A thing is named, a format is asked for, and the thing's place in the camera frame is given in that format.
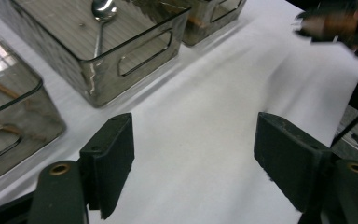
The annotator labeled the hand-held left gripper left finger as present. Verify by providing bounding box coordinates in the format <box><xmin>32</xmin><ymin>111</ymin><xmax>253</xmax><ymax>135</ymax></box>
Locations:
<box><xmin>78</xmin><ymin>112</ymin><xmax>135</xmax><ymax>220</ymax></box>

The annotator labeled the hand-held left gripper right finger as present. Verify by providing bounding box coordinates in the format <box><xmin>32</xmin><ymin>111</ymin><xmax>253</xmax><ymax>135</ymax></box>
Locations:
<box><xmin>254</xmin><ymin>111</ymin><xmax>335</xmax><ymax>213</ymax></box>

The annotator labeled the smoky clear plastic bin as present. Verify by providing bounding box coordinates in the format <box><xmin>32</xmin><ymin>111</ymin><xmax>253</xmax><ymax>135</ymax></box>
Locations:
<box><xmin>0</xmin><ymin>0</ymin><xmax>191</xmax><ymax>109</ymax></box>
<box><xmin>130</xmin><ymin>0</ymin><xmax>249</xmax><ymax>48</ymax></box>
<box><xmin>0</xmin><ymin>20</ymin><xmax>67</xmax><ymax>189</ymax></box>

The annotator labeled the silver metal spoon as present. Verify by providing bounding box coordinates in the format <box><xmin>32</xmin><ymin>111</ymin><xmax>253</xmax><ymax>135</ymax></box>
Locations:
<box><xmin>91</xmin><ymin>0</ymin><xmax>118</xmax><ymax>59</ymax></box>

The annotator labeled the metal floor rail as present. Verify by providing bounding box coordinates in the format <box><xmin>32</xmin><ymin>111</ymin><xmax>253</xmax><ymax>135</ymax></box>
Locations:
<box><xmin>335</xmin><ymin>105</ymin><xmax>358</xmax><ymax>164</ymax></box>

